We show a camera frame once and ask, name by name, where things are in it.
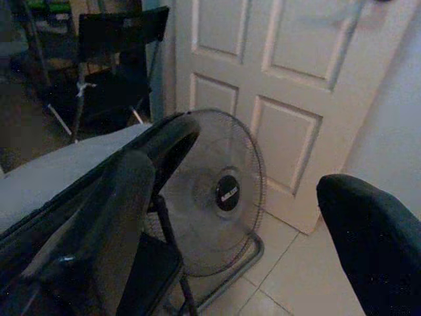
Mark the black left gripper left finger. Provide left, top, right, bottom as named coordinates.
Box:
left=0, top=151, right=155, bottom=316

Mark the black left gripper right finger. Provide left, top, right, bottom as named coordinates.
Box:
left=316, top=174, right=421, bottom=316

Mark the black folding chair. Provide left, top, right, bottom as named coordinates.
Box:
left=0, top=111, right=202, bottom=316

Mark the grey floor fan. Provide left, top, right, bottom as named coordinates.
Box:
left=161, top=109, right=267, bottom=316

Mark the white panel door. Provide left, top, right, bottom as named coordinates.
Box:
left=174, top=0, right=418, bottom=236

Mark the black chair with silver legs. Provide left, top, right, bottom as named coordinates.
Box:
left=70, top=6, right=170, bottom=142

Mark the dark metal shelf rack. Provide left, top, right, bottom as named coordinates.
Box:
left=9, top=0, right=78, bottom=86

